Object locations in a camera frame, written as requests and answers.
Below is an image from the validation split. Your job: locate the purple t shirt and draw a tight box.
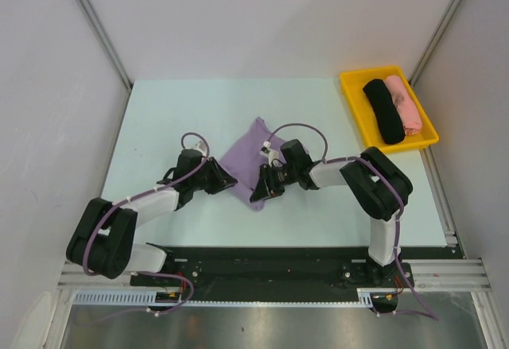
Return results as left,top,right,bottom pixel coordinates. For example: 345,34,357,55
219,117,271,211

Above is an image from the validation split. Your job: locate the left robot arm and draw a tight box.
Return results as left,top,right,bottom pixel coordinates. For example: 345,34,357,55
66,149,238,285

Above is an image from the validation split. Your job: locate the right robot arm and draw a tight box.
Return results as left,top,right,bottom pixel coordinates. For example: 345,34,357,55
250,139,413,286

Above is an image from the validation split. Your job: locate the purple cable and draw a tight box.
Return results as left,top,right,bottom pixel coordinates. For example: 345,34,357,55
265,122,406,262
82,132,212,277

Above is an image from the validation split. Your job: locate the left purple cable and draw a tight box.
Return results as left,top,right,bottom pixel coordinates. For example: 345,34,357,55
82,132,212,277

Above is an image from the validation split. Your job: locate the right aluminium corner post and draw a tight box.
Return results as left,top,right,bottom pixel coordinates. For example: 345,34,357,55
409,0,465,87

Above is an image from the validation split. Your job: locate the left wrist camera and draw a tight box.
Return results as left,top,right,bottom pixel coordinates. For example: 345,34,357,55
192,141,209,157

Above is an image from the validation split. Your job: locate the left aluminium corner post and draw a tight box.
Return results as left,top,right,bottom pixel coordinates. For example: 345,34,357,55
75,0,134,93

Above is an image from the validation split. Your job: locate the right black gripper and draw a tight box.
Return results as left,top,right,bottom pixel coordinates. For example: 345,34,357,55
251,162,299,201

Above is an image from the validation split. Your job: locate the aluminium frame rail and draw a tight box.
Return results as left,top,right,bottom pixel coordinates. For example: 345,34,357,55
57,259,491,292

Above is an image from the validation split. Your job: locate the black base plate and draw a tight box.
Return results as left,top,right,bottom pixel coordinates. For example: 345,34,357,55
130,245,464,302

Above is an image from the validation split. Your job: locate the white slotted cable duct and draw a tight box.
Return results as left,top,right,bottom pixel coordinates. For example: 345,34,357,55
72,289,373,308

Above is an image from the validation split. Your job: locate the rolled pink t shirt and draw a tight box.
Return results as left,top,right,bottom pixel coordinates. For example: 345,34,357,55
384,76,422,135

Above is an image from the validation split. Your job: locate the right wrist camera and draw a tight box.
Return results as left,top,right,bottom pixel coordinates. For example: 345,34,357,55
259,141,283,167

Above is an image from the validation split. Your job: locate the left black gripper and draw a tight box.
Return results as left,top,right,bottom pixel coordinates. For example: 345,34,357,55
190,157,237,195

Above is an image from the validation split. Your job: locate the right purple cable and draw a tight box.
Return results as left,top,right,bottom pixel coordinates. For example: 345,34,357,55
265,122,406,262

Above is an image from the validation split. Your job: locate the rolled black t shirt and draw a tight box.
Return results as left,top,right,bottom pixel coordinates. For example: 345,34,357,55
363,79,406,145

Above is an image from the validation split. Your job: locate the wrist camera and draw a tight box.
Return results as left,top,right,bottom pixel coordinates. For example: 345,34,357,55
192,141,209,157
259,141,283,167

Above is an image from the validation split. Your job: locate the aluminium corner post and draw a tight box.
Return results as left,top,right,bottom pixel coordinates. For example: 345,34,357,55
75,0,134,93
409,0,465,87

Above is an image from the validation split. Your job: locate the yellow plastic tray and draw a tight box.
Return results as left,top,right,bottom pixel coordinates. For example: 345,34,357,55
340,65,439,154

